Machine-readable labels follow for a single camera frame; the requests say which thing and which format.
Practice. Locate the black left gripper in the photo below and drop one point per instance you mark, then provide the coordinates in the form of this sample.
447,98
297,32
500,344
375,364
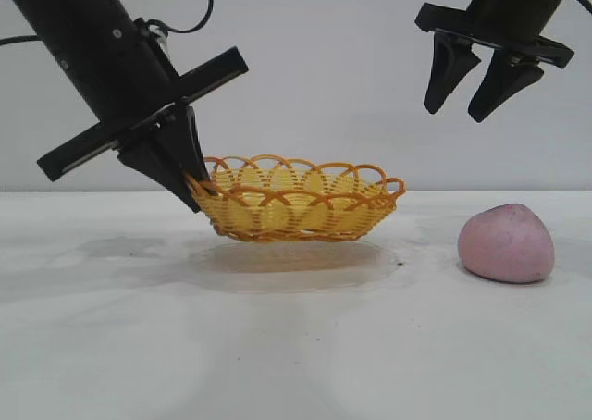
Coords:
97,64

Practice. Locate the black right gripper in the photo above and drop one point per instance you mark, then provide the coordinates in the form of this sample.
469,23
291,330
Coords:
513,10

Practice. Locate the yellow woven plastic basket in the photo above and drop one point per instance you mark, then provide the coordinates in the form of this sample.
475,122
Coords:
287,207

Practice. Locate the pink rounded stone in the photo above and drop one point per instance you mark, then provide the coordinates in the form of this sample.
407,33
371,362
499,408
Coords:
506,246

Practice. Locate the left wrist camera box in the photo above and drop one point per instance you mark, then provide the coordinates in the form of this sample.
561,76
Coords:
159,31

